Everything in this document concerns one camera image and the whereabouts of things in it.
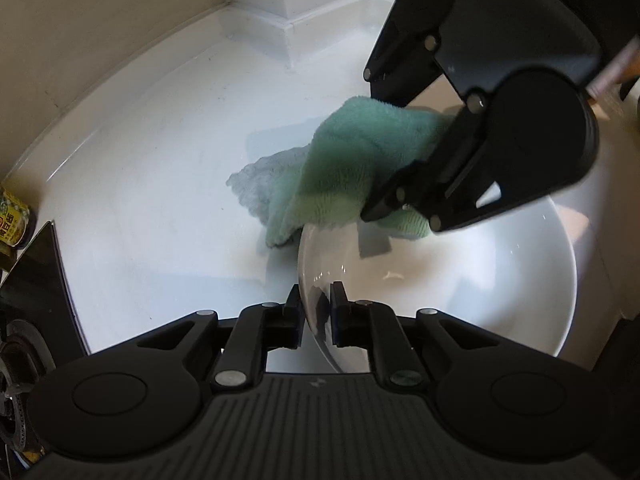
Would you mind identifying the green microfiber cloth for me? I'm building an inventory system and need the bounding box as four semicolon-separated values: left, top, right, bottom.
227;96;454;248

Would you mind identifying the black gas stove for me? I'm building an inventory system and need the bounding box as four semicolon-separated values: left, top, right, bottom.
1;221;89;479

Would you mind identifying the yellow-label sauce jar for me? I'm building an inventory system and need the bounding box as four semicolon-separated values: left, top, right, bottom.
0;188;32;248

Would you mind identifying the white ceramic bowl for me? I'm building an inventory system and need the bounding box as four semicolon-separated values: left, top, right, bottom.
298;198;577;373

